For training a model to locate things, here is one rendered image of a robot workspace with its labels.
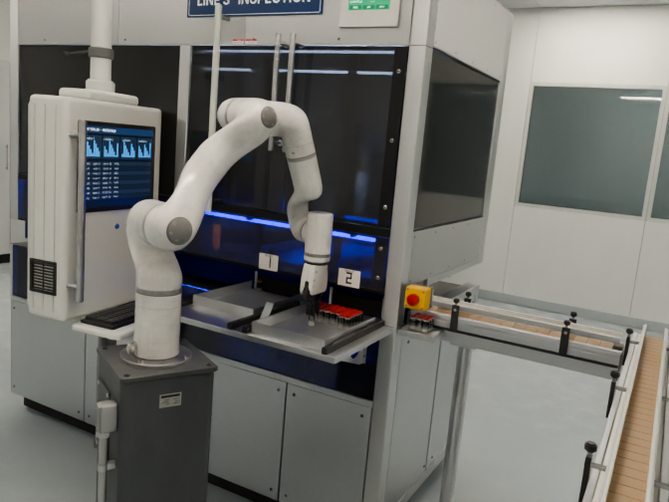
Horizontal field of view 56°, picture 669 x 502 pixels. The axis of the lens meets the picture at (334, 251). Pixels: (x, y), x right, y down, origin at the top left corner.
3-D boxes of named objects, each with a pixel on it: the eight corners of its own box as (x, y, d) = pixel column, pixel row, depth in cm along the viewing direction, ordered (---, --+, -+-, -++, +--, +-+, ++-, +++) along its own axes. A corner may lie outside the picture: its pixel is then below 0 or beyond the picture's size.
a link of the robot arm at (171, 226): (155, 252, 171) (182, 264, 159) (122, 226, 164) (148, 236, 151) (261, 118, 185) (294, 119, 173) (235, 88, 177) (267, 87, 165)
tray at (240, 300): (250, 289, 249) (251, 280, 248) (306, 301, 237) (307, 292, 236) (192, 304, 219) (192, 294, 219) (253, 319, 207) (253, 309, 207)
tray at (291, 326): (308, 311, 223) (309, 302, 222) (374, 327, 211) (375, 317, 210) (251, 332, 193) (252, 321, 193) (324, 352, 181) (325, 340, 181)
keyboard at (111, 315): (154, 300, 249) (154, 294, 248) (184, 306, 244) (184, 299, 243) (80, 323, 212) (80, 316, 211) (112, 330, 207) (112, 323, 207)
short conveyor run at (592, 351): (405, 333, 220) (410, 289, 217) (421, 324, 233) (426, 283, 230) (616, 382, 188) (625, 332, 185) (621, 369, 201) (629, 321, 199)
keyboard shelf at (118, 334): (138, 301, 255) (138, 294, 254) (196, 313, 245) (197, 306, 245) (52, 327, 213) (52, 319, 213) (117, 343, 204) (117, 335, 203)
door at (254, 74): (186, 197, 252) (193, 45, 242) (283, 212, 230) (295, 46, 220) (185, 197, 251) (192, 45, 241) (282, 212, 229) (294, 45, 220)
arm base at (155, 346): (130, 373, 158) (132, 302, 155) (111, 349, 174) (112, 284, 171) (202, 364, 169) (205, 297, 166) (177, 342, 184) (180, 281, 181)
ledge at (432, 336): (412, 326, 223) (413, 321, 223) (447, 334, 217) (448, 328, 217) (397, 334, 211) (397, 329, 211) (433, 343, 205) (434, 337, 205)
